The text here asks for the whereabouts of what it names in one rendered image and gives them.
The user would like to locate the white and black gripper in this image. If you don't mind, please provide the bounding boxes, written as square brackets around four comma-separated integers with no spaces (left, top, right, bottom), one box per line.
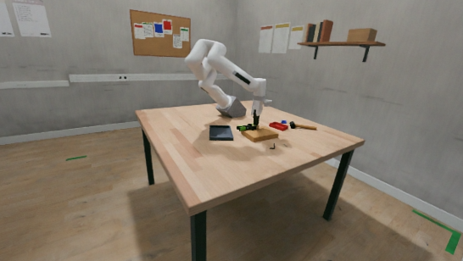
[251,100,263,125]

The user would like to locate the red open tray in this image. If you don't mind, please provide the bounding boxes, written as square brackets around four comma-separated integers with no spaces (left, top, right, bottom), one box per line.
[269,122,288,131]

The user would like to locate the light wooden board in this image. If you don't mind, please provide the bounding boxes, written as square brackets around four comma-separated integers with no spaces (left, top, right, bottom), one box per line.
[241,126,279,142]

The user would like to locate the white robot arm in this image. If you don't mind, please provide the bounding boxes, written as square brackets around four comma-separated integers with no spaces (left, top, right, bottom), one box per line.
[185,39,272,109]

